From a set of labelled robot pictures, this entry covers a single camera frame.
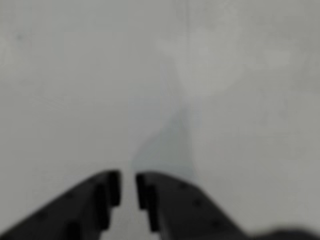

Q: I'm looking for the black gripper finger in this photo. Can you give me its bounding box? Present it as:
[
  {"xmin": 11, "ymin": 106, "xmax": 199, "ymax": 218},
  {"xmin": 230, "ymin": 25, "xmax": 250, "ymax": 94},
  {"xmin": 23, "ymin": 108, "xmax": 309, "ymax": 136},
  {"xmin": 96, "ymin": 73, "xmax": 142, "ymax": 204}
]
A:
[
  {"xmin": 0, "ymin": 169, "xmax": 123, "ymax": 240},
  {"xmin": 135, "ymin": 171, "xmax": 253, "ymax": 240}
]

